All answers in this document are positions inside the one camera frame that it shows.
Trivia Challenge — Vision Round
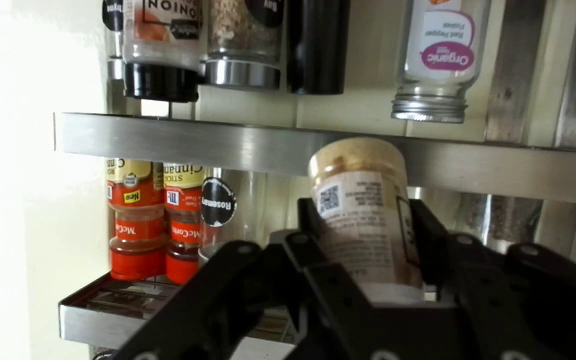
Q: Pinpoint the steel wall shelf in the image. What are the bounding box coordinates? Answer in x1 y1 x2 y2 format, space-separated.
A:
56 272 305 352
53 110 576 206

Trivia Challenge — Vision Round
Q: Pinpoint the glass jar silver cap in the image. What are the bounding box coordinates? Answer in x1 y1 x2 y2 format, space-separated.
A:
202 0 287 92

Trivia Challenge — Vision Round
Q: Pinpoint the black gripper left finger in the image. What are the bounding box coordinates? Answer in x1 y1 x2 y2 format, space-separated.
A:
111 195 385 360

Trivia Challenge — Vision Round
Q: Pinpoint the onion spice bottle black cap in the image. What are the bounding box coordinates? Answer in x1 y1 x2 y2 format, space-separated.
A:
120 0 209 104

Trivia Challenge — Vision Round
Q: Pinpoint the organic pepper glass jar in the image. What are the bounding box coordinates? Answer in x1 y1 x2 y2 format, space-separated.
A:
391 0 495 126

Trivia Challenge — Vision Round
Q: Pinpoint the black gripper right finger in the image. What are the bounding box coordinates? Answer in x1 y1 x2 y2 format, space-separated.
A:
406 197 576 360

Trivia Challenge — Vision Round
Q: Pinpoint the white spice bottle beige cap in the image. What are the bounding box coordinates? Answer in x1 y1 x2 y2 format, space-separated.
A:
307 136 432 308

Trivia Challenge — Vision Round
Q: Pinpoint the jar with black round label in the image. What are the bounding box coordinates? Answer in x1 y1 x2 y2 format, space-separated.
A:
199 168 242 264

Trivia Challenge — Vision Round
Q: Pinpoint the red cap spice bottle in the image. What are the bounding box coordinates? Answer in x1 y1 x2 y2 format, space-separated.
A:
163 159 209 287
104 155 169 284

